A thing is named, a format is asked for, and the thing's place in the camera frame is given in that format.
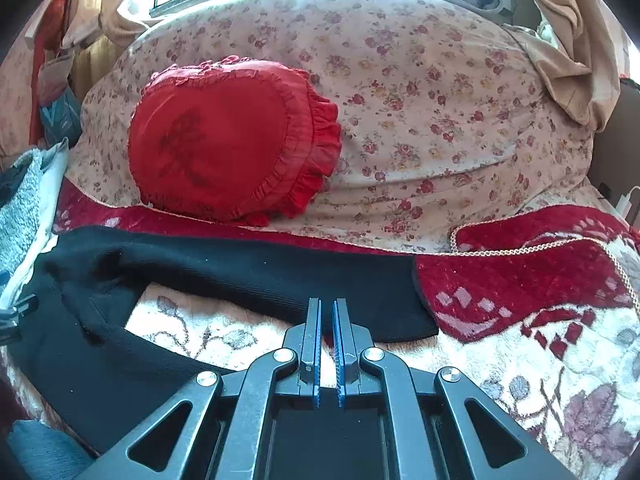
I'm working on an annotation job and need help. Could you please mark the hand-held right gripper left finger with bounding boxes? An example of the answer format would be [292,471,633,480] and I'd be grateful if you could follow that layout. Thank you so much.
[87,297,323,480]

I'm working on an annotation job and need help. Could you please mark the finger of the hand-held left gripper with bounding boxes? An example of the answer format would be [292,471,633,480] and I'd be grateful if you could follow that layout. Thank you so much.
[0,294,40,344]

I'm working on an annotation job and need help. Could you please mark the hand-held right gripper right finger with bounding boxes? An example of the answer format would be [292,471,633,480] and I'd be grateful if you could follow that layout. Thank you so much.
[333,297,577,480]

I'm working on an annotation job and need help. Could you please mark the black sock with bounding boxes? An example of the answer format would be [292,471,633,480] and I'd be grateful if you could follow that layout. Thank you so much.
[0,226,440,458]

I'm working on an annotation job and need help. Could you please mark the grey towel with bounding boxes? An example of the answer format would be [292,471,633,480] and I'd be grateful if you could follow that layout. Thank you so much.
[0,149,47,273]

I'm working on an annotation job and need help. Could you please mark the white cloth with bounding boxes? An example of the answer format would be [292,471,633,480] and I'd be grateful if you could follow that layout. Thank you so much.
[10,139,70,301]

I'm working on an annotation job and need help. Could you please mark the blue-grey cloth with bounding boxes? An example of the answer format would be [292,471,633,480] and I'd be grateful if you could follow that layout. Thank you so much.
[7,420,96,480]

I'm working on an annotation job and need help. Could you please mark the red and white floral blanket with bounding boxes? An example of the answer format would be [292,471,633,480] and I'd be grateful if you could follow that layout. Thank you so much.
[0,180,640,466]

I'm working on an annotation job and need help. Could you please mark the blue plastic bag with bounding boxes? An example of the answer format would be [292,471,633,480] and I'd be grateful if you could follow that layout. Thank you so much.
[39,87,83,147]

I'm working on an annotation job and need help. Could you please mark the red heart-shaped frilled pillow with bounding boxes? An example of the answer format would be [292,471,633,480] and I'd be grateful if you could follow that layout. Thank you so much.
[127,55,343,226]

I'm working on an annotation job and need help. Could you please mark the floral cream pillow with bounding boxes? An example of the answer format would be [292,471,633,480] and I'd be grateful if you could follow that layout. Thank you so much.
[65,0,601,256]

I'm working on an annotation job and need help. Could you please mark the beige curtain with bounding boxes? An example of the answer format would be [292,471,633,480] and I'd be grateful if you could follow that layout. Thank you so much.
[520,0,623,131]
[100,0,166,46]

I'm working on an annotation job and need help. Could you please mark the white charger cable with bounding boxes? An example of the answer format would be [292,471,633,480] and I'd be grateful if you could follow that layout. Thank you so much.
[614,190,640,223]

